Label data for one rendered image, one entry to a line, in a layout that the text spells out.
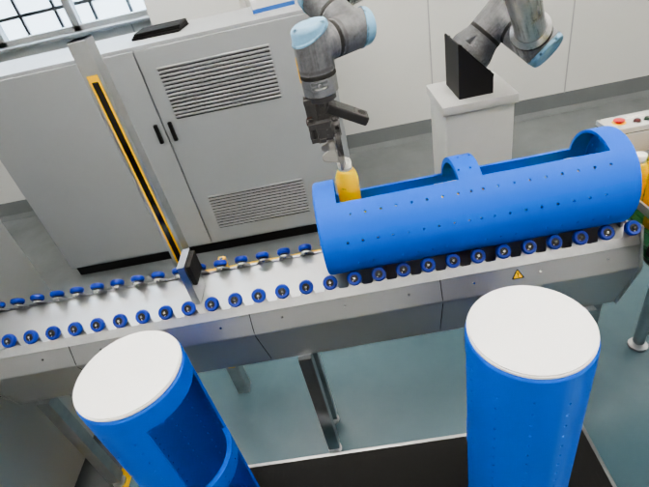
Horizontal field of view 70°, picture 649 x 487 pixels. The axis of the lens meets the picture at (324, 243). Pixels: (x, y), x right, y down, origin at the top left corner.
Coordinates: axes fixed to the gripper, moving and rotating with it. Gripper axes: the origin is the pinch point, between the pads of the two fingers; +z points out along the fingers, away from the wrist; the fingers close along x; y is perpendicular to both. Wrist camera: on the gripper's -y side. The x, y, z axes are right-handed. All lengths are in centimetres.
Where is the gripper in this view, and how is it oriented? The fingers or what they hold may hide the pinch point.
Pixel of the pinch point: (343, 161)
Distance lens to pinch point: 131.7
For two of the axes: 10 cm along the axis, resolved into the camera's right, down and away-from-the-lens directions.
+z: 2.0, 7.8, 5.9
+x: 0.5, 6.0, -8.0
